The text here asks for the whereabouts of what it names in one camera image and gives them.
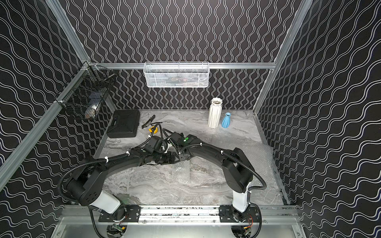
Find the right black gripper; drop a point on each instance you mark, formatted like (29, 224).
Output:
(180, 158)

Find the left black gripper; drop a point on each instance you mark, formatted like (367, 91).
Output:
(164, 157)

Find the clear bubble wrap roll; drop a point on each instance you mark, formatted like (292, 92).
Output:
(180, 179)

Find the bubble white cylinder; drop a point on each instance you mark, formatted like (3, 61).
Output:
(215, 110)

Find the blue ribbed vase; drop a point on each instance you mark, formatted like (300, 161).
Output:
(226, 120)

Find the clear bubble wrap sheet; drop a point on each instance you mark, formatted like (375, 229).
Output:
(260, 156)
(231, 141)

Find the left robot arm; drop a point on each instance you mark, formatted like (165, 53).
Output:
(84, 183)

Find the yellow tape measure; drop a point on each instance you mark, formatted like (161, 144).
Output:
(153, 129)

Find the black utility knife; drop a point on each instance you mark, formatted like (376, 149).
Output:
(150, 123)

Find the black plastic tool case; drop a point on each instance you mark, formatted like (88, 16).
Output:
(124, 124)

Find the white roll in black basket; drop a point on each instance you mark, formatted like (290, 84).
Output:
(92, 109)

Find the white wire mesh basket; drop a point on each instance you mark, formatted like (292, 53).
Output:
(177, 74)

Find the black wire basket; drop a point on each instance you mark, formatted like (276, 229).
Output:
(95, 83)

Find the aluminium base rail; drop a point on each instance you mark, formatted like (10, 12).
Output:
(211, 215)

